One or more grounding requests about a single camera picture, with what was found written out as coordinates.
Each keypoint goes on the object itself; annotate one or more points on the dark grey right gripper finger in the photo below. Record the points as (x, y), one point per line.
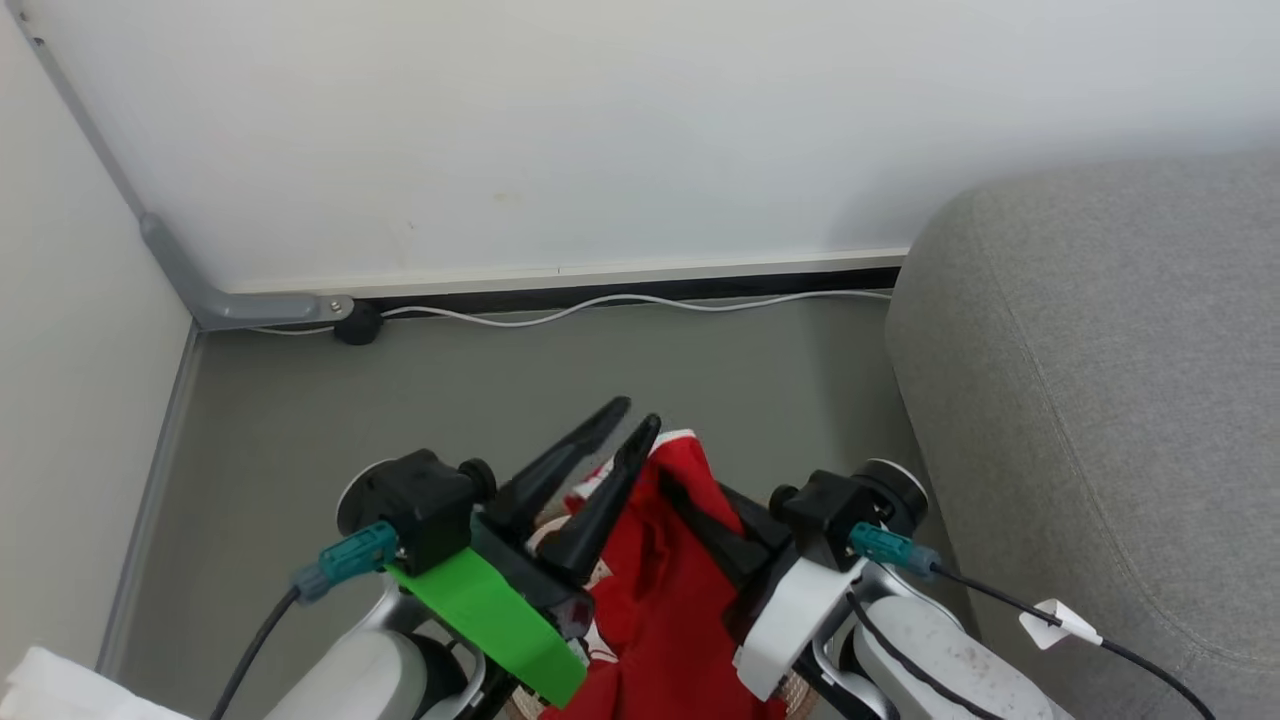
(762, 522)
(715, 535)

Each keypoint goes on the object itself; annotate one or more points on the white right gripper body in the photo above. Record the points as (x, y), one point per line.
(795, 610)

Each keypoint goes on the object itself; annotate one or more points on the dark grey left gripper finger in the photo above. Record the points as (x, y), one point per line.
(605, 505)
(555, 470)

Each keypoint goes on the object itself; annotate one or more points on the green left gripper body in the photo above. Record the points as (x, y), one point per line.
(490, 610)

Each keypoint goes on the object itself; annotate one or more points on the red and white garment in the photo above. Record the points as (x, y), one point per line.
(660, 620)

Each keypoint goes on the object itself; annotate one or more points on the white skirting board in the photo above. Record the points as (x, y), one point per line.
(600, 275)

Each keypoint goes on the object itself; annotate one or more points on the black round floor plug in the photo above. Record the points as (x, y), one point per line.
(358, 325)

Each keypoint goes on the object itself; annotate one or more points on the grey skirting strip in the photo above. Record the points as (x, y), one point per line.
(140, 540)

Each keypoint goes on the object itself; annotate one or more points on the grey fabric sofa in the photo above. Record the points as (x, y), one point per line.
(1100, 350)

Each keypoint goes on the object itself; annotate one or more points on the white crumpled sheet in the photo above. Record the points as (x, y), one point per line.
(50, 690)

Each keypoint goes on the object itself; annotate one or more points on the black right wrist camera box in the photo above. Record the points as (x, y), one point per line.
(825, 515)

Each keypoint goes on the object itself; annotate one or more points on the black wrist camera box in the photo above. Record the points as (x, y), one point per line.
(420, 505)
(825, 515)

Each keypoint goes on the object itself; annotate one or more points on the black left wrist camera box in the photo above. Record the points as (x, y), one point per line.
(420, 505)

